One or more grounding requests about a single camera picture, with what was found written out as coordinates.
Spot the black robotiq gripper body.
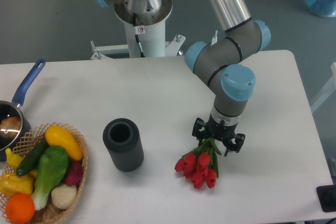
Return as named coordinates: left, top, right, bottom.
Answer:
left=206, top=115, right=238, bottom=143

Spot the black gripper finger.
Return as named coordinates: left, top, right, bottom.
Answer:
left=223, top=133, right=246, bottom=157
left=192, top=118, right=207, bottom=143

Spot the red tulip bouquet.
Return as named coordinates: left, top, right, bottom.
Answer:
left=174, top=138, right=222, bottom=189

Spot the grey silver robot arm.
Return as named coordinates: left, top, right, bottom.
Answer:
left=95, top=0, right=271, bottom=153

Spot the dark grey ribbed vase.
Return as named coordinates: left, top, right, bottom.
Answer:
left=102, top=118, right=144, bottom=172

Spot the black device at edge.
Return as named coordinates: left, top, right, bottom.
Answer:
left=316, top=185, right=335, bottom=212

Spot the purple red radish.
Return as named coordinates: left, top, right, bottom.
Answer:
left=65, top=161, right=83, bottom=186

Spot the yellow squash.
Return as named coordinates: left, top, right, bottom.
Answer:
left=45, top=125, right=83, bottom=161

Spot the green bok choy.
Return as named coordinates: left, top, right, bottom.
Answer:
left=31, top=146, right=69, bottom=211

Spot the white garlic bulb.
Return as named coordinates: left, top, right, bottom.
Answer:
left=51, top=184, right=77, bottom=209

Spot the dark green cucumber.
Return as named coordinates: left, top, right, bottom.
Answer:
left=16, top=139, right=49, bottom=177

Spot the woven wicker basket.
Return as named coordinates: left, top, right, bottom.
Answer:
left=0, top=122, right=89, bottom=224

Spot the small yellow banana pepper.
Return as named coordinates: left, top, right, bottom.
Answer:
left=5, top=148, right=37, bottom=178

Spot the brown bread roll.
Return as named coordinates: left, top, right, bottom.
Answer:
left=1, top=116, right=21, bottom=138

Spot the orange fruit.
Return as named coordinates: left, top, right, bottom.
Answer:
left=5, top=193, right=35, bottom=223

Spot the yellow bell pepper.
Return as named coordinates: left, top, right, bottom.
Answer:
left=1, top=172, right=35, bottom=198

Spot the white pedestal base frame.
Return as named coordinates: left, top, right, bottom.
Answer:
left=90, top=29, right=219, bottom=60

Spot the black pedestal cable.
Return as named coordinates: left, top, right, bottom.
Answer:
left=132, top=13, right=145, bottom=58

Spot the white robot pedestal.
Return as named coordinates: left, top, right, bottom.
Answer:
left=114, top=0, right=172, bottom=58

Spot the blue handled saucepan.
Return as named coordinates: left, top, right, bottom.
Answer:
left=1, top=59, right=46, bottom=162

